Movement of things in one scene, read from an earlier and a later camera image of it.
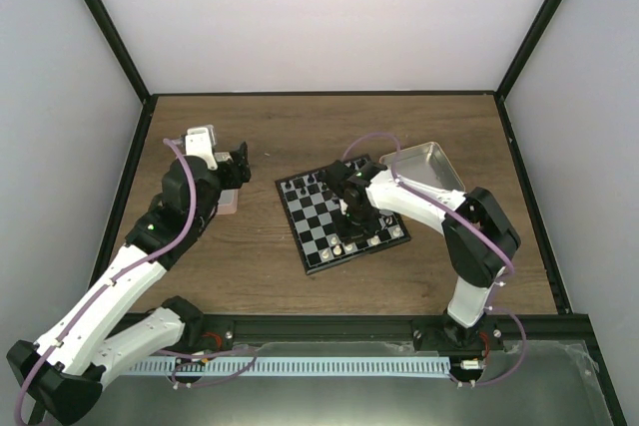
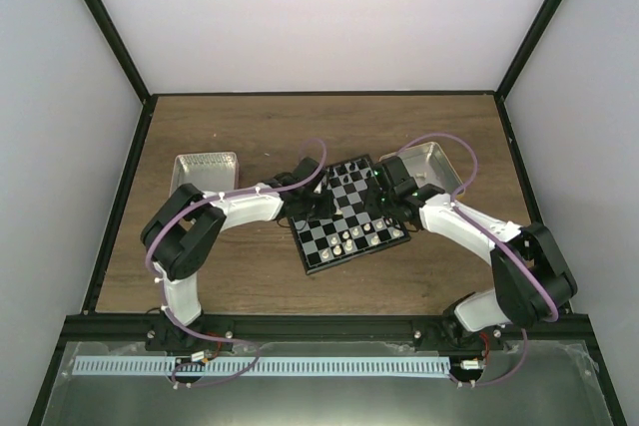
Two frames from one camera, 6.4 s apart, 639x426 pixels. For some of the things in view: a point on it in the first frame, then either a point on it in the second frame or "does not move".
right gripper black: [350, 236] to [370, 201]
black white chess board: [314, 212] does not move
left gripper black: [239, 169] to [325, 208]
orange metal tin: [427, 165] does not move
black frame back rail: [328, 94] does not move
